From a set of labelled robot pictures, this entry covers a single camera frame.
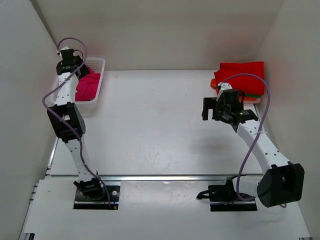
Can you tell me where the magenta t shirt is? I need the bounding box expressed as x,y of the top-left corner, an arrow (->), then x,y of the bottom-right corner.
75,67 -> 101,102

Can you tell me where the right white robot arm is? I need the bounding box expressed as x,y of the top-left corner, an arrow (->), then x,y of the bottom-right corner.
197,96 -> 305,208

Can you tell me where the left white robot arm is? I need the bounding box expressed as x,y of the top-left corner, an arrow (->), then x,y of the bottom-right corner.
42,59 -> 107,201

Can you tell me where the green folded t shirt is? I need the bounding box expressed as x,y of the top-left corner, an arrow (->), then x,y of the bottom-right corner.
245,93 -> 261,99

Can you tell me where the pink folded t shirt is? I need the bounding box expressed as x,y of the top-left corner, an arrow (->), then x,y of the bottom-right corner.
252,98 -> 261,104

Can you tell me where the white plastic basket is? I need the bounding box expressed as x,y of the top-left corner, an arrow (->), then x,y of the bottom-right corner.
50,57 -> 106,119

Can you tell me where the red folded t shirt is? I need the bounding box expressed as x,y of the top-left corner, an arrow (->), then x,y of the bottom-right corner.
210,61 -> 265,96

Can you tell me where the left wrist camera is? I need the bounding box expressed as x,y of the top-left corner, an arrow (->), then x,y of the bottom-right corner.
56,46 -> 77,61

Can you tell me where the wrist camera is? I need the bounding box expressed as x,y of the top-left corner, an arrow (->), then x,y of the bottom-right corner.
217,82 -> 245,105
56,46 -> 77,61

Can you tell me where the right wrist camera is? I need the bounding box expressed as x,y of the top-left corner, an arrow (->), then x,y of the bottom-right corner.
217,82 -> 245,105

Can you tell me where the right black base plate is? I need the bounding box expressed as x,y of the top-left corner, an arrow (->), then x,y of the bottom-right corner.
207,181 -> 258,212

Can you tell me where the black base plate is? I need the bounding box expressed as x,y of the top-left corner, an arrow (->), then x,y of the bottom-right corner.
207,181 -> 258,212
73,181 -> 121,211

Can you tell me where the aluminium rail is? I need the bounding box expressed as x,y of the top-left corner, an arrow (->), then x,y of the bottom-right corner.
44,173 -> 263,183

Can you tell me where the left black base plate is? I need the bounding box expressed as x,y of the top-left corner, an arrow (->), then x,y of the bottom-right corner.
73,181 -> 121,211

